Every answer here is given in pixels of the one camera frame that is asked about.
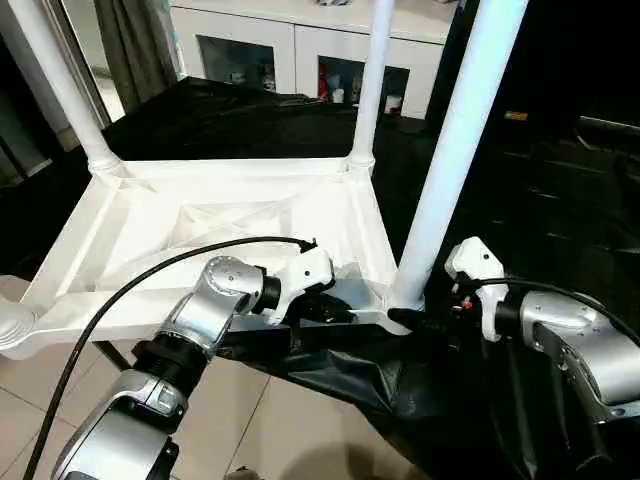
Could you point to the white table top frame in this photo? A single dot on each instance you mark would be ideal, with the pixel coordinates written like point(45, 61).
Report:
point(150, 220)

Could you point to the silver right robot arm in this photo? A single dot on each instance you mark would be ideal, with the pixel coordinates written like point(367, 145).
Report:
point(580, 340)

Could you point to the black work mat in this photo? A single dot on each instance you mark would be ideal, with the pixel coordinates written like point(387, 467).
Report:
point(480, 420)

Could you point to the small yellow label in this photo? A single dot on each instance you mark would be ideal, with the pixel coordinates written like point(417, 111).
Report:
point(516, 116)

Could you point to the white glass-door cabinet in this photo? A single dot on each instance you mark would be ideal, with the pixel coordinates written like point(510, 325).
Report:
point(260, 25)

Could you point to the blue white ceramic pot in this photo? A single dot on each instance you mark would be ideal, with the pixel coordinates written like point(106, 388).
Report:
point(333, 2)

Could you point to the grey curtain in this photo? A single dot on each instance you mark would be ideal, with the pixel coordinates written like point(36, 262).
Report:
point(135, 45)

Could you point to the black metal stand frame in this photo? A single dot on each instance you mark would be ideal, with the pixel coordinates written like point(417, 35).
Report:
point(112, 352)

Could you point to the black metal rail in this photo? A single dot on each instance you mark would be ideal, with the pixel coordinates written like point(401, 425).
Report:
point(610, 124)

